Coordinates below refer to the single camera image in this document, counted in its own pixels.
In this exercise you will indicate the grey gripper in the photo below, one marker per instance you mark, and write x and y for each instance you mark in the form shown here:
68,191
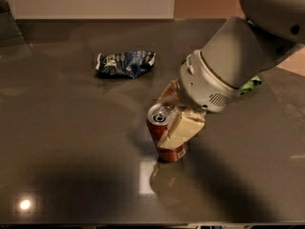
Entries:
203,81

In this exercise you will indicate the red coke can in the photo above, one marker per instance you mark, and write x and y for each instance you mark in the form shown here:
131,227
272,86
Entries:
158,119

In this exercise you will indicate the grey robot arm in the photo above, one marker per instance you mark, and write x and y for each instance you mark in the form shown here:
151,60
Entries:
268,33

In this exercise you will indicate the blue crumpled chip bag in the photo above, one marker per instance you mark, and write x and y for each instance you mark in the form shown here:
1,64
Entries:
129,64

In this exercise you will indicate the green snack bag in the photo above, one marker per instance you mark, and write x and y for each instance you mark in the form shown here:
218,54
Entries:
250,85

